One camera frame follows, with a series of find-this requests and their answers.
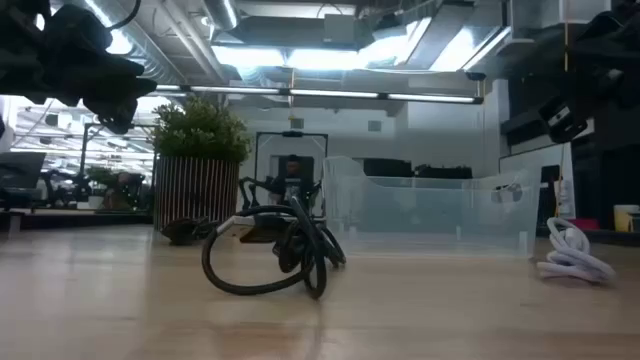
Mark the dark computer monitor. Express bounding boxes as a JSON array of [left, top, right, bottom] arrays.
[[0, 151, 47, 190]]

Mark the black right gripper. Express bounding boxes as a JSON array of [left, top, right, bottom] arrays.
[[537, 9, 640, 145]]

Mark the yellow mug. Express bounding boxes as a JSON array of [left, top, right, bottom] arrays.
[[613, 204, 640, 233]]

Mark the person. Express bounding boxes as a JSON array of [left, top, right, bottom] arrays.
[[269, 154, 315, 204]]

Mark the striped slatted planter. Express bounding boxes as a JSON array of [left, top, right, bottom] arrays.
[[153, 155, 241, 232]]

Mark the white board panel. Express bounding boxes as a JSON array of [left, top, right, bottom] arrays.
[[498, 143, 575, 217]]

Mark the clear plastic bin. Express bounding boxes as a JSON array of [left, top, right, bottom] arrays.
[[322, 155, 543, 259]]

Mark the long ceiling light bar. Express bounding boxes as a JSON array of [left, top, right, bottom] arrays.
[[149, 83, 485, 105]]

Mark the small background potted plant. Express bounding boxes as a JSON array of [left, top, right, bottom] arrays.
[[85, 166, 119, 199]]

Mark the red box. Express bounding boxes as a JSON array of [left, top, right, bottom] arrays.
[[568, 217, 601, 232]]

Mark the black metal frame rig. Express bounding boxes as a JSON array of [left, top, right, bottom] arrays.
[[253, 130, 330, 201]]

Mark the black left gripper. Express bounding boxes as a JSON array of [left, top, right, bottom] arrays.
[[42, 3, 158, 135]]

